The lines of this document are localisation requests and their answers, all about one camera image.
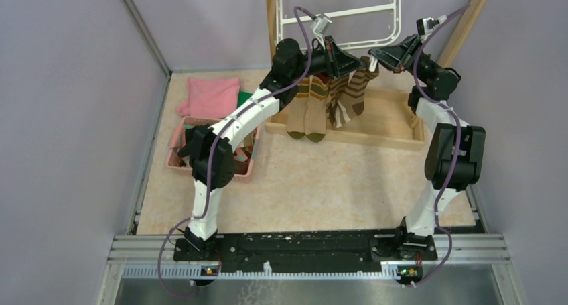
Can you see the green cloth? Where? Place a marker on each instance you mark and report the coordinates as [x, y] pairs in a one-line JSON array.
[[242, 98]]

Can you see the white cable duct strip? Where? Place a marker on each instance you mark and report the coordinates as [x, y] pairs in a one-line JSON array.
[[200, 272]]

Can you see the brown beige striped sock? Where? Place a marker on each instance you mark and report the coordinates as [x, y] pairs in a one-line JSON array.
[[336, 111]]

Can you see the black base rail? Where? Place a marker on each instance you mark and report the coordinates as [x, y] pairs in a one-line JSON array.
[[382, 243]]

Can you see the white clip drying hanger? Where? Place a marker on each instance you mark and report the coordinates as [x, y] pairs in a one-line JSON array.
[[392, 6]]

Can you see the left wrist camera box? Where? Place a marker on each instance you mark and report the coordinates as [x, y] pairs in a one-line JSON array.
[[320, 23]]

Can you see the right wooden rack post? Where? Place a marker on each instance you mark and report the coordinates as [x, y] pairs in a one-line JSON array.
[[461, 32]]

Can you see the wooden rack post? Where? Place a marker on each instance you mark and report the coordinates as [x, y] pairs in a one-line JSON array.
[[461, 32], [271, 6]]

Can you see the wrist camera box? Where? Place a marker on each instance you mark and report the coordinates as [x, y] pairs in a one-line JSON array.
[[320, 23], [426, 26]]

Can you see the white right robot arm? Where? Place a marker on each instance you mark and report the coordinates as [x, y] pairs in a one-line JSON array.
[[454, 158]]

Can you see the left wooden rack post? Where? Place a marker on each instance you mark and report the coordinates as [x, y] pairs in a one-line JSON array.
[[271, 6]]

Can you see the pink towel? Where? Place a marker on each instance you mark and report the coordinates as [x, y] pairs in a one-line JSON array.
[[210, 98]]

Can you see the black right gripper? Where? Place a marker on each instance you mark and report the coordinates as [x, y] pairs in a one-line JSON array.
[[398, 56]]

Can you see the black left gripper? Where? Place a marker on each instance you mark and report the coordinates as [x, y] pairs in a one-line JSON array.
[[336, 62]]

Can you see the wooden rack base tray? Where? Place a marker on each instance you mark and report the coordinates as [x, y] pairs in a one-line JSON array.
[[387, 121]]

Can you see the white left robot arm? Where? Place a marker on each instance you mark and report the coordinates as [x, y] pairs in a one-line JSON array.
[[211, 148]]

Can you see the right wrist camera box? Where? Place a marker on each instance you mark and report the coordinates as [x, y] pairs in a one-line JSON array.
[[426, 26]]

